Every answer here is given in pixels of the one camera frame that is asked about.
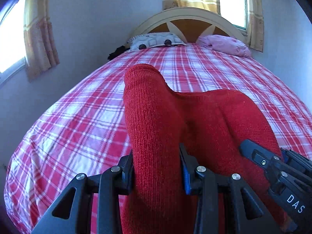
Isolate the black cloth beside pillow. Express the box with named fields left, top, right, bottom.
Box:
left=107, top=45, right=130, bottom=61

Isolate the pink pillow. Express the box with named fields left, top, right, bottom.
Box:
left=196, top=34, right=252, bottom=58

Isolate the headboard window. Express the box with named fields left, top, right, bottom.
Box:
left=219, top=0, right=247, bottom=31

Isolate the beige curtain right of headboard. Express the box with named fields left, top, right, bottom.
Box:
left=246, top=0, right=264, bottom=52

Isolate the red plaid bed sheet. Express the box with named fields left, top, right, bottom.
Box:
left=4, top=44, right=311, bottom=233

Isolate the beige side window curtain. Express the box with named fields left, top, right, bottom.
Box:
left=24, top=0, right=60, bottom=81

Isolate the side window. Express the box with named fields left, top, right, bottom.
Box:
left=1, top=0, right=25, bottom=84

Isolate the red knitted sweater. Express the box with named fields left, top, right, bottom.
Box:
left=121, top=64, right=285, bottom=233

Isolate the cream wooden headboard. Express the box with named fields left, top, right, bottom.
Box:
left=129, top=7, right=246, bottom=43

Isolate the white patterned pillow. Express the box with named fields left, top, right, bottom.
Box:
left=127, top=32, right=186, bottom=51

